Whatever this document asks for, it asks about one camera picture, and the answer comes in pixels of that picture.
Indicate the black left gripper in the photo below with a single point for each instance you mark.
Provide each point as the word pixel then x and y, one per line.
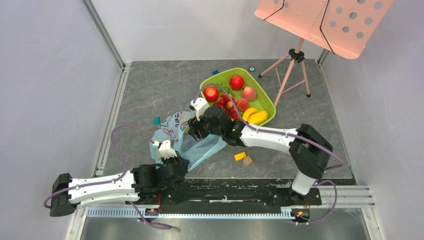
pixel 175 158

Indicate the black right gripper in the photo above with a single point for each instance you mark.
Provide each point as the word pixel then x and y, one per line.
pixel 197 126

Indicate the red fake strawberries bunch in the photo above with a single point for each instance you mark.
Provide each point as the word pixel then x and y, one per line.
pixel 228 104

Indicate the red fake apple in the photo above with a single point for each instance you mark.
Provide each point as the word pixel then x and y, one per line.
pixel 236 82
pixel 211 94

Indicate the light blue plastic bag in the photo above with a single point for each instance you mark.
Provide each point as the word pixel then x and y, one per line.
pixel 175 127

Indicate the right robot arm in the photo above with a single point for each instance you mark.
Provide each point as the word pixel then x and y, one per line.
pixel 309 150

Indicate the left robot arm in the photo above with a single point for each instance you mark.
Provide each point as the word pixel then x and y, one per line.
pixel 69 194

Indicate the small fake peach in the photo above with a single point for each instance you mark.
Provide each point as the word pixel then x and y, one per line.
pixel 242 105

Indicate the green fake grapes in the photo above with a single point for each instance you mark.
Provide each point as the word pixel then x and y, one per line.
pixel 226 86

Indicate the yellow fake banana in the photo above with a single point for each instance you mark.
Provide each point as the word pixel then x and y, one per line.
pixel 247 113

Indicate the yellow fake mango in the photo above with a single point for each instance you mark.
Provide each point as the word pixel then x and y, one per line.
pixel 258 118

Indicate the pink fake peach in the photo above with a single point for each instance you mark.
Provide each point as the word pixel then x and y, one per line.
pixel 249 93

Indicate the lime green plastic tray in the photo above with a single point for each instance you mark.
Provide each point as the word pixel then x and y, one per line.
pixel 262 102

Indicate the yellow block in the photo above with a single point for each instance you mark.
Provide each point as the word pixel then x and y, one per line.
pixel 240 156

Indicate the brown wooden cube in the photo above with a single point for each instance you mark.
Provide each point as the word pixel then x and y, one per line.
pixel 247 161

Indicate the small teal block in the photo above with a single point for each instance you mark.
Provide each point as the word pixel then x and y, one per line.
pixel 156 120

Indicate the pink music stand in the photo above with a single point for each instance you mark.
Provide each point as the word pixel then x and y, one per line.
pixel 342 27

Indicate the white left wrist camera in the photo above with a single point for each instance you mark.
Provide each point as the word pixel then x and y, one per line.
pixel 164 149

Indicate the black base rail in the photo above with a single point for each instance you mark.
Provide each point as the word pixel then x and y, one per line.
pixel 230 198

